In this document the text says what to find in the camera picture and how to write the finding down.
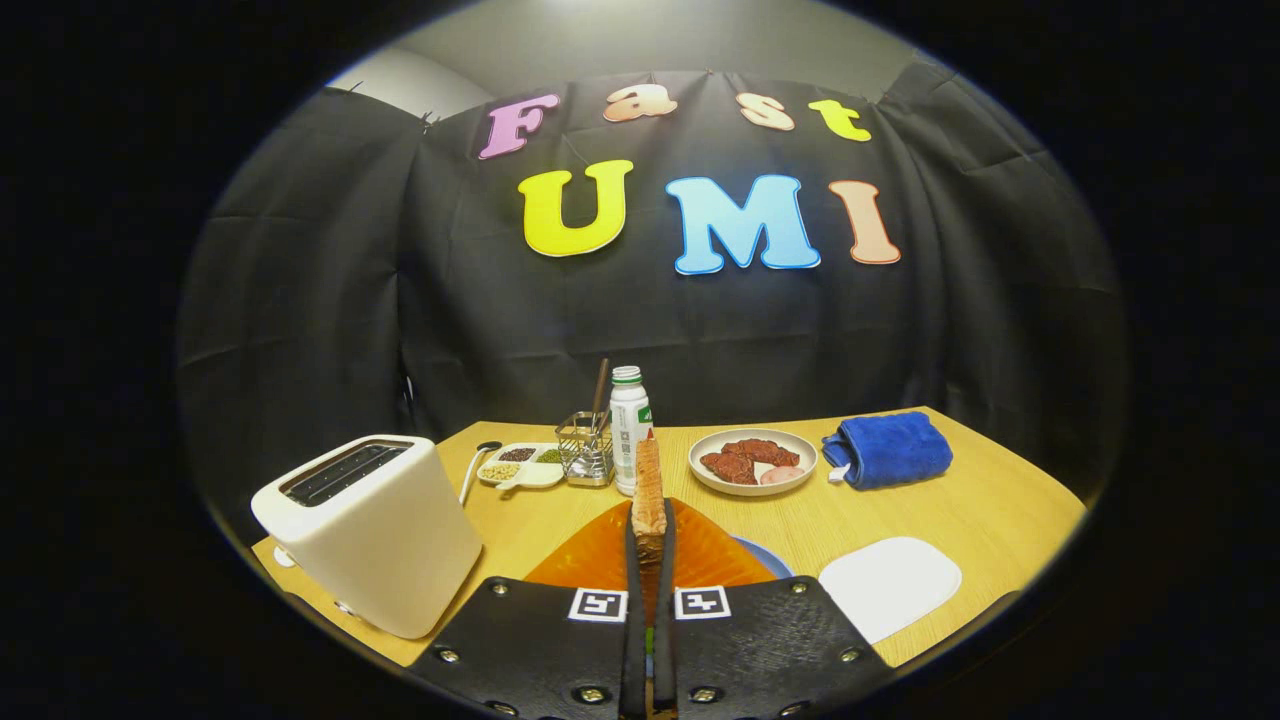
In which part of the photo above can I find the brown meat piece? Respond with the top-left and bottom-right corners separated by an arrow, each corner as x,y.
722,438 -> 802,469
699,450 -> 758,487

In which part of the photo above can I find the white bottle green cap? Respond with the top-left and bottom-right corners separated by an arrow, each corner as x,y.
609,365 -> 654,498

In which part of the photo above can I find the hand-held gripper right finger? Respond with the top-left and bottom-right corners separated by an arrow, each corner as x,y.
655,497 -> 896,720

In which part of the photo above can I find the blue round plate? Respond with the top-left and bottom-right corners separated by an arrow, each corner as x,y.
735,535 -> 796,581

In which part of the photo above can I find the white spoon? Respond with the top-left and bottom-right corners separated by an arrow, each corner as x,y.
458,440 -> 504,507

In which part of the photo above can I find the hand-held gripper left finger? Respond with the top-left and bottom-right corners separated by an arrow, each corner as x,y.
405,497 -> 649,720

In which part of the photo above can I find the white sectioned dish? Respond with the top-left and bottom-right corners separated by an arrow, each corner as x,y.
476,443 -> 567,493

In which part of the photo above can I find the toasted bread slice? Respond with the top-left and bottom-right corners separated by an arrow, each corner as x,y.
630,436 -> 669,563

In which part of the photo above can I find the white toaster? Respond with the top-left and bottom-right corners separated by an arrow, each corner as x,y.
250,434 -> 485,641

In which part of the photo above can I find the beige oval plate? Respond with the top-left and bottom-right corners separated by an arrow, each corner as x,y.
688,428 -> 819,498

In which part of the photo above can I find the wire mesh utensil holder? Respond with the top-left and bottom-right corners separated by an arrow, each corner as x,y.
555,410 -> 616,488

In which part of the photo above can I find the blue folded towel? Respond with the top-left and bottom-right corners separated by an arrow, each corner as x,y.
822,410 -> 954,491

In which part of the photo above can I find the small white dish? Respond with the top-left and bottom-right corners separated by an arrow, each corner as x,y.
818,536 -> 963,646

